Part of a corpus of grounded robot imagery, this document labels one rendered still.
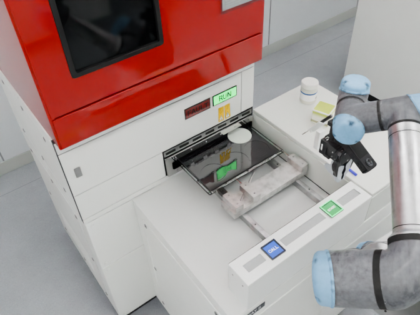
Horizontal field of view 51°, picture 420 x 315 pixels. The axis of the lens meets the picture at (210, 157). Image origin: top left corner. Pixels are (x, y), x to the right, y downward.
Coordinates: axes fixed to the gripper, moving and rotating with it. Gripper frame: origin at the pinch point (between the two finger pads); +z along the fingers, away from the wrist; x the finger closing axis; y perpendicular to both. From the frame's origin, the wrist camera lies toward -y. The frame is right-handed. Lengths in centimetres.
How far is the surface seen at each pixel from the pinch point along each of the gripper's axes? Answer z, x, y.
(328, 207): 14.2, 0.4, 1.7
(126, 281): 77, 58, 58
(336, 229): 19.4, 1.7, -4.0
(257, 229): 25.7, 18.9, 15.6
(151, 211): 29, 43, 48
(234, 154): 21, 4, 47
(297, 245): 14.7, 18.8, -2.7
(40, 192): 111, 66, 173
